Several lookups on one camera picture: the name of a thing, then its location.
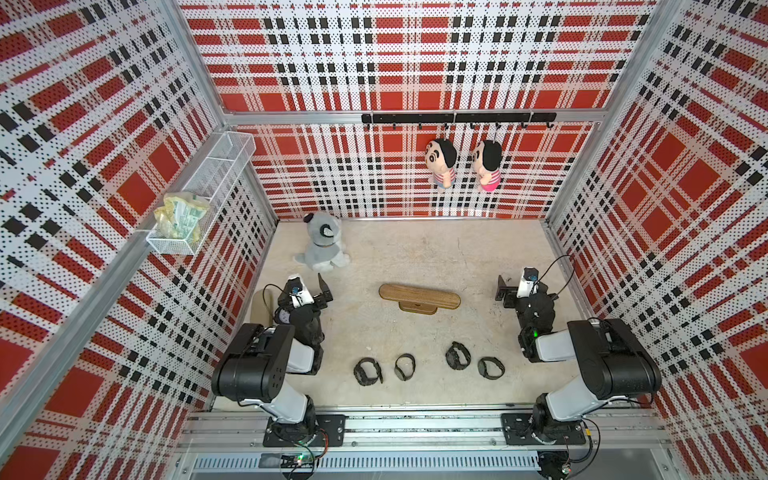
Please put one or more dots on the yellow green snack packets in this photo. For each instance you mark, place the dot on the yellow green snack packets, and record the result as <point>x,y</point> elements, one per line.
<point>179,217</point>

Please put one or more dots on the wooden watch stand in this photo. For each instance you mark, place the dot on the wooden watch stand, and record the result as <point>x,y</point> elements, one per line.
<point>419,300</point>

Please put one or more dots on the black hook rail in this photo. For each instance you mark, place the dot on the black hook rail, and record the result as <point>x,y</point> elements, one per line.
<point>522,118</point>

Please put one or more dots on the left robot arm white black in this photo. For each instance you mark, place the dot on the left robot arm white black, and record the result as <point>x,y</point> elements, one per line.
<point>254,368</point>

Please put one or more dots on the white wire basket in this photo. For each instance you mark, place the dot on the white wire basket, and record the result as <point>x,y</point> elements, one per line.
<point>214,179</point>

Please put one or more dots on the chunky black watch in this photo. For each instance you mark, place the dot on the chunky black watch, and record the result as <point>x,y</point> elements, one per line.
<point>458,356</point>
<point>367,372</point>

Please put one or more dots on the beige glasses case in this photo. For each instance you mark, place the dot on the beige glasses case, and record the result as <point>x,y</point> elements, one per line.
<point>261,308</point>

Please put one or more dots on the hanging doll striped shirt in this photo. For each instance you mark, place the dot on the hanging doll striped shirt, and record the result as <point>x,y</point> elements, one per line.
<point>440,159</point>

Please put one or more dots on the hanging doll pink shirt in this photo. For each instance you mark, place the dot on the hanging doll pink shirt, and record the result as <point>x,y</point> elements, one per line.
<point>487,157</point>

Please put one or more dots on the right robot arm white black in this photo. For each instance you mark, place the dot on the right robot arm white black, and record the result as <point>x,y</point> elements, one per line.
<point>613,365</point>

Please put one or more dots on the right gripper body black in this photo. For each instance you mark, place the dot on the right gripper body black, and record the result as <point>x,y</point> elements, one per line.
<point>521,305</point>

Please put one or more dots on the aluminium mounting rail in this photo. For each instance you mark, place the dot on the aluminium mounting rail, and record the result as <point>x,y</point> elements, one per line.
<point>495,427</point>

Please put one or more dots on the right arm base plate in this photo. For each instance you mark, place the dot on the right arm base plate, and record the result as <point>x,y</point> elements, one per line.
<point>522,429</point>

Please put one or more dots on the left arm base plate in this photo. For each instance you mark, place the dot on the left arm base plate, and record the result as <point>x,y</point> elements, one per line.
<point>317,431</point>

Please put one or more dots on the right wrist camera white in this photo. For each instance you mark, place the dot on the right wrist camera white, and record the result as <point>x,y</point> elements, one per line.
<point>528,282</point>

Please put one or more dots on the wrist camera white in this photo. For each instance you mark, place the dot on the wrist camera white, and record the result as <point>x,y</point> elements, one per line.
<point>298,293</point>
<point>528,282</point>

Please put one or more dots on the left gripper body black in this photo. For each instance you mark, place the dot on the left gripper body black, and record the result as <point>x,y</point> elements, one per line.
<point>314,309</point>

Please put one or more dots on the slim black watch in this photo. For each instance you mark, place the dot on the slim black watch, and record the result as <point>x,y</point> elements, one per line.
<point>491,368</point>
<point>405,366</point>

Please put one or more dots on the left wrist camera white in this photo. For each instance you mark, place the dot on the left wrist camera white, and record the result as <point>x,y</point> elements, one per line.
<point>298,293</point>

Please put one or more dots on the grey white plush dog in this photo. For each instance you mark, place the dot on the grey white plush dog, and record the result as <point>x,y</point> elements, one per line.
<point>325,250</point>

